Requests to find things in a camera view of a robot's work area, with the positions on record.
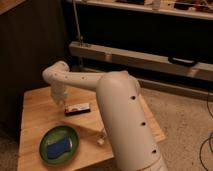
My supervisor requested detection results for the small white block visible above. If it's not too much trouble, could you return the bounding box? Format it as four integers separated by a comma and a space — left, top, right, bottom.
97, 138, 105, 146

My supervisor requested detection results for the wooden shelf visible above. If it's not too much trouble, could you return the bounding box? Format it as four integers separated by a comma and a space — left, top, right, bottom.
75, 0, 213, 21

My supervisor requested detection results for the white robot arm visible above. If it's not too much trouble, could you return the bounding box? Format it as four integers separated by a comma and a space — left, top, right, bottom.
42, 61, 168, 171

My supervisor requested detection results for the blue sponge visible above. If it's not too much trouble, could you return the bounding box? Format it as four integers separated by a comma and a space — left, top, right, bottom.
47, 138, 72, 159

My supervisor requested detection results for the long grey case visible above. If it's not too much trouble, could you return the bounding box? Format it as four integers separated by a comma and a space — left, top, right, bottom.
69, 41, 213, 81

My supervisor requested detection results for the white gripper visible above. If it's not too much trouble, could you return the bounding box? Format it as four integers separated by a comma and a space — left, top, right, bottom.
51, 82, 67, 105

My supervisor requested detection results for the black case handle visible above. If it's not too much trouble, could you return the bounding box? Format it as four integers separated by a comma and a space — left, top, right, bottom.
168, 57, 198, 67

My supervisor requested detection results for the black whiteboard eraser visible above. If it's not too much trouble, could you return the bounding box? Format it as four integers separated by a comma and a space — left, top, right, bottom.
64, 103, 91, 116

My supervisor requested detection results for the black cable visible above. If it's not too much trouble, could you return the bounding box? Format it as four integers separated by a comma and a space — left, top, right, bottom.
199, 89, 213, 171

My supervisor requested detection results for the green plate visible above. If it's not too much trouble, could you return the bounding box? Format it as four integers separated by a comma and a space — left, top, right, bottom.
39, 125, 79, 166

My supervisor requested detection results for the metal rod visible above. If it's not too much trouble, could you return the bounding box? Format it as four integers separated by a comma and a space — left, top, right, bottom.
72, 0, 83, 46

